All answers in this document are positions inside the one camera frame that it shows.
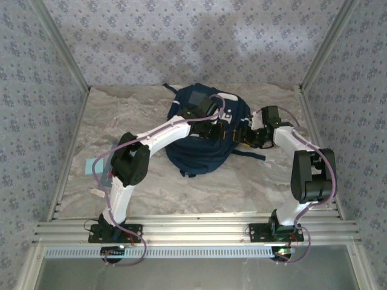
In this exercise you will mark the navy blue backpack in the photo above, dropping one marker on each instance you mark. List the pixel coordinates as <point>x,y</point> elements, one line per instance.
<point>196,157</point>

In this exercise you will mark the light blue notepad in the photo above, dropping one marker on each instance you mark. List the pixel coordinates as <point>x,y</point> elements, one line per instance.
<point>92,166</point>

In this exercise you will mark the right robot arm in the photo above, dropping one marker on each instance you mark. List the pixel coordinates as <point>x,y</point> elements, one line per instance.
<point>314,181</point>

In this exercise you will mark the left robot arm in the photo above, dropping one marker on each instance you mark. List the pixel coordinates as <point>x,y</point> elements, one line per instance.
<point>163,136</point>

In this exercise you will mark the black controller board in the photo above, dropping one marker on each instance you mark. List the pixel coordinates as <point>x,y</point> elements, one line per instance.
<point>112,251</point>
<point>284,256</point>

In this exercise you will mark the small white eraser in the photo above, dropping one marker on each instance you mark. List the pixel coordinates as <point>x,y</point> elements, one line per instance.
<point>97,192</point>

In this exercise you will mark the grey metal panel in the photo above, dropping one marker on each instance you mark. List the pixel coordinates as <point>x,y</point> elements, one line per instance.
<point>196,275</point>

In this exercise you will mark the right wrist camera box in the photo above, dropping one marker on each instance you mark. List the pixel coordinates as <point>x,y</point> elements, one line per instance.
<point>256,121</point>

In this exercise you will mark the aluminium table side rail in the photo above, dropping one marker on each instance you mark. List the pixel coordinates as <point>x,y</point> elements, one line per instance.
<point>314,121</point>

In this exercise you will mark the aluminium frame post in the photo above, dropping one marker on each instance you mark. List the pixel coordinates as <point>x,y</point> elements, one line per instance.
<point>329,45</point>
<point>62,45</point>

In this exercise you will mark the aluminium mounting rail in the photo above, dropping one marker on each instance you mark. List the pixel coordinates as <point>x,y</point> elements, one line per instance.
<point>196,229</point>

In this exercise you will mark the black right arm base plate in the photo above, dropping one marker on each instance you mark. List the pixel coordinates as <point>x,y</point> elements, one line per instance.
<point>257,237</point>

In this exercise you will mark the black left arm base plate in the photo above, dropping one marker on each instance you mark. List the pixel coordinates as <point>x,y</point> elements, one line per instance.
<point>124,240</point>

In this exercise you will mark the aluminium frame leg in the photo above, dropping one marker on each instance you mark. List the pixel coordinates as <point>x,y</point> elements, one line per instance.
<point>30,272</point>
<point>364,272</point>

